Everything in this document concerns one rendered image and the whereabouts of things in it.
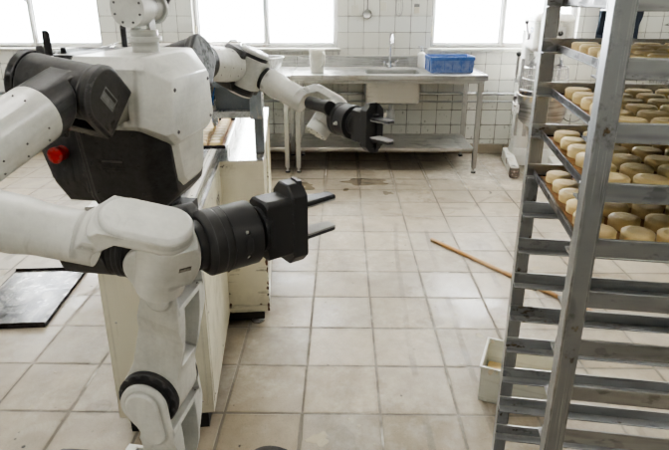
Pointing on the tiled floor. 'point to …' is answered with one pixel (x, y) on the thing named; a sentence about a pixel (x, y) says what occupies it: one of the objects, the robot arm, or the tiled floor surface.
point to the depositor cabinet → (244, 178)
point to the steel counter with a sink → (410, 87)
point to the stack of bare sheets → (35, 296)
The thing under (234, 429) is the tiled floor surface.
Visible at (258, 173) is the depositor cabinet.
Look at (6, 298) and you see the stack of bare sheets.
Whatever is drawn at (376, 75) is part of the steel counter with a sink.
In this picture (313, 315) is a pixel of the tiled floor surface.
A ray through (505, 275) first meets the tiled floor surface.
